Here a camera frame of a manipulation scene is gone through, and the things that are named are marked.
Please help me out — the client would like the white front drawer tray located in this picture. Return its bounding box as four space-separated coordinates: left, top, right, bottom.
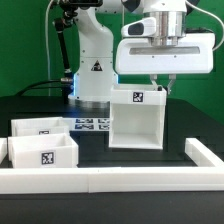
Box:
8 133 79 168

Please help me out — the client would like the white marker tag sheet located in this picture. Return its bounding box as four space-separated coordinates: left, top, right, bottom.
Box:
63 118 110 131

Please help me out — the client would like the black cable bundle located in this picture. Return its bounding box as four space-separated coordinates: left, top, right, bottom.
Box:
15 0 75 98

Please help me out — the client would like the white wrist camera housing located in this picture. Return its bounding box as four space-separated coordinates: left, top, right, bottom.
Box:
121 17 156 37

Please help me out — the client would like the white drawer cabinet box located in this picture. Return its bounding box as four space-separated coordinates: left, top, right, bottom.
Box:
109 84 167 150

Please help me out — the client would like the white drawer tray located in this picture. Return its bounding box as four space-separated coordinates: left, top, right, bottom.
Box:
8 133 79 168
11 117 69 137

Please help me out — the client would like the white obstacle fence frame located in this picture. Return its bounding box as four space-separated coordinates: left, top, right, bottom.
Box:
0 138 224 194

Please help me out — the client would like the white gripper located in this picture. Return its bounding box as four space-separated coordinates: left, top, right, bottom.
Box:
115 33 215 94

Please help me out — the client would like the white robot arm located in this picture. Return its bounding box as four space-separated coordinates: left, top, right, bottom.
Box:
58 0 224 103

